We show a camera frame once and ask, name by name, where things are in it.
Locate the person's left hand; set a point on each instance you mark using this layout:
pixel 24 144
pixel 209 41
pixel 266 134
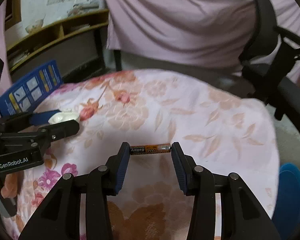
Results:
pixel 11 186

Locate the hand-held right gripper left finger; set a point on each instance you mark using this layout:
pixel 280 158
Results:
pixel 122 170

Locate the white plastic piece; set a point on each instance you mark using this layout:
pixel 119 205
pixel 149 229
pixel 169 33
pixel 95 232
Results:
pixel 63 116

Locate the blue plastic basin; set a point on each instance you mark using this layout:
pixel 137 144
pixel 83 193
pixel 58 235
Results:
pixel 290 195

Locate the floral ceramic bowl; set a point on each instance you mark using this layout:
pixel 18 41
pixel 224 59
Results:
pixel 34 26

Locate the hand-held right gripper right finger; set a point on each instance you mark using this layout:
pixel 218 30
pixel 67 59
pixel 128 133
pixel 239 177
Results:
pixel 180 172

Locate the pink hanging sheet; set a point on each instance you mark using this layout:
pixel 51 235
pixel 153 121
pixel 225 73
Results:
pixel 177 17

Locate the orange black battery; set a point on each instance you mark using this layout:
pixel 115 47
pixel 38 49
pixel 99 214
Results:
pixel 150 148

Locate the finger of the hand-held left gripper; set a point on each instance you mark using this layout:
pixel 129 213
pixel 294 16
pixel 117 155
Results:
pixel 62 130
pixel 40 117

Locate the wooden shelf unit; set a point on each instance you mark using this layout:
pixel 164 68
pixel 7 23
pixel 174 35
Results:
pixel 52 26

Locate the blue cardboard box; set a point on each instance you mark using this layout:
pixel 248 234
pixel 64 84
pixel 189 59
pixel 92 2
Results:
pixel 32 87

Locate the black office chair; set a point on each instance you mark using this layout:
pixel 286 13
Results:
pixel 287 92

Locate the pile of papers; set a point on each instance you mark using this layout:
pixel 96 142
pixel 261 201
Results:
pixel 86 5

